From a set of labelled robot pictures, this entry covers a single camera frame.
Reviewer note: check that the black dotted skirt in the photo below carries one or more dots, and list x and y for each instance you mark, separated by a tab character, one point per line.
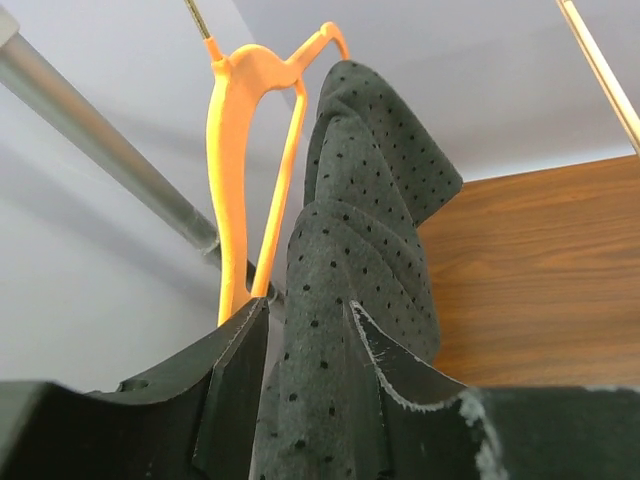
373	176

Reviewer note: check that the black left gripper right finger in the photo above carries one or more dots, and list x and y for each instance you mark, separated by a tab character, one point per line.
411	421

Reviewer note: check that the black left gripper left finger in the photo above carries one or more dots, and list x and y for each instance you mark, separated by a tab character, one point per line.
193	416

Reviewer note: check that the orange plastic hanger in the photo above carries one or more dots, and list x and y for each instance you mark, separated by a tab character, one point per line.
241	80

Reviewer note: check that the white clothes rack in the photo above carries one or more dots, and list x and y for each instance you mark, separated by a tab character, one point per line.
125	82

